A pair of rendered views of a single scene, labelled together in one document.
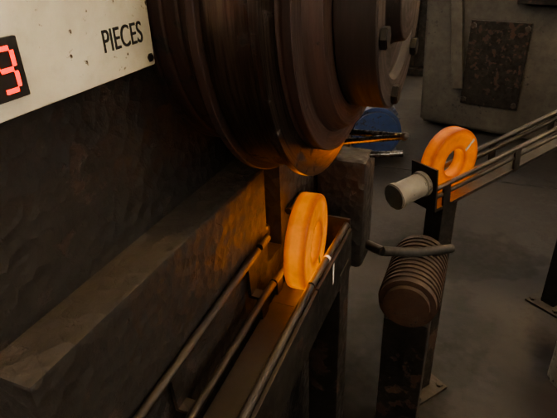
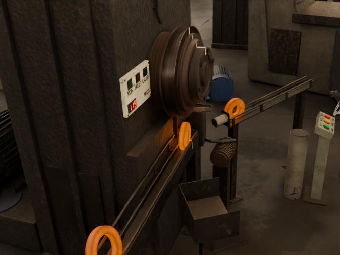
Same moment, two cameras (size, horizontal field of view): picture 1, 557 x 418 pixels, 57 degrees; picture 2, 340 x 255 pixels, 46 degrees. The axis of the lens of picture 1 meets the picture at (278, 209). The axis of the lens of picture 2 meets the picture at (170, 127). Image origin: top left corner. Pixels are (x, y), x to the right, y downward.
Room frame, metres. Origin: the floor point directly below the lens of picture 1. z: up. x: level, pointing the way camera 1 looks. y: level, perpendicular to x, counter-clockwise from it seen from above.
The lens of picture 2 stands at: (-1.29, 0.07, 1.83)
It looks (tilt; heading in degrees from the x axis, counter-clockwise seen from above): 27 degrees down; 359
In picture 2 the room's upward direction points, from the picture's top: 3 degrees counter-clockwise
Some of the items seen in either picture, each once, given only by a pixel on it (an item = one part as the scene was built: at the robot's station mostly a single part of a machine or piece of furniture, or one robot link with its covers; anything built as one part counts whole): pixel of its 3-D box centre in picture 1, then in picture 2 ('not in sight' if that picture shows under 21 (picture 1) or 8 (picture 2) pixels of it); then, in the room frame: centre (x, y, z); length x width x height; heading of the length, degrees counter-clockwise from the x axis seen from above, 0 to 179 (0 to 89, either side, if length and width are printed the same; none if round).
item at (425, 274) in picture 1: (406, 345); (222, 177); (0.95, -0.31, 0.27); 0.22 x 0.13 x 0.53; 157
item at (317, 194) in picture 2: not in sight; (321, 159); (1.03, -1.00, 0.31); 0.24 x 0.16 x 0.62; 157
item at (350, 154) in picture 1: (342, 206); (196, 126); (0.92, -0.13, 0.68); 0.11 x 0.08 x 0.24; 67
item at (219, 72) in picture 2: (369, 120); (218, 82); (2.93, -0.56, 0.17); 0.57 x 0.31 x 0.34; 177
